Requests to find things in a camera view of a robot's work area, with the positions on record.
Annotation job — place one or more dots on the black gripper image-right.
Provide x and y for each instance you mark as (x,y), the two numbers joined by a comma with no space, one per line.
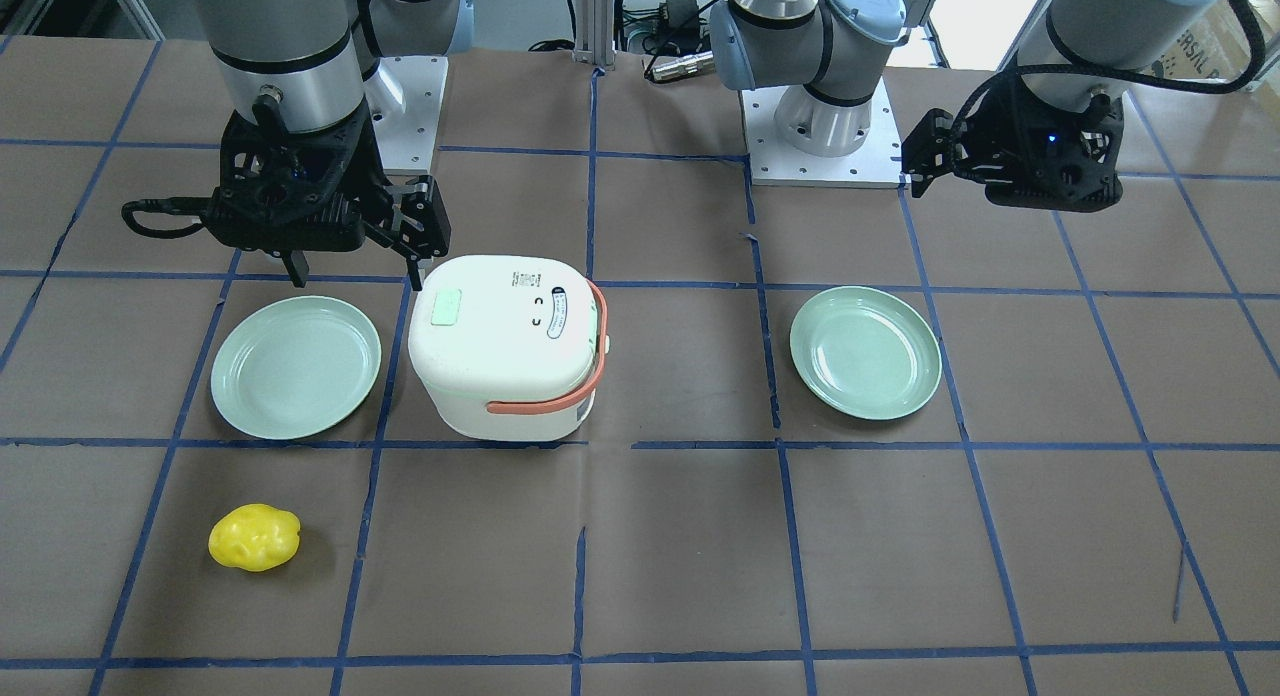
(985,126)

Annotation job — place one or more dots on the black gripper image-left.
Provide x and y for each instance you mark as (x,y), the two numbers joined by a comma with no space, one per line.
(419,219)

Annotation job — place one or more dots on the white rice cooker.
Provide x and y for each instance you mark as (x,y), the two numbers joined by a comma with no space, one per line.
(509,348)

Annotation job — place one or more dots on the green plate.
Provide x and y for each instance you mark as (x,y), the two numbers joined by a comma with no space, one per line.
(866,353)
(295,368)

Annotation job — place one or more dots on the black power adapter background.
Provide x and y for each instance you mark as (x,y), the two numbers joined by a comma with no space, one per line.
(679,18)

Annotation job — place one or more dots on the yellow bell pepper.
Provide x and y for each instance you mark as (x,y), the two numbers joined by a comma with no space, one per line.
(255,537)

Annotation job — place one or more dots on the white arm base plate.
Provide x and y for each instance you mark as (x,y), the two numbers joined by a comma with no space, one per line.
(405,96)
(876,164)

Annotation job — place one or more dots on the silver cable connector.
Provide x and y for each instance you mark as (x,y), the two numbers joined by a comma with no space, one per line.
(681,68)

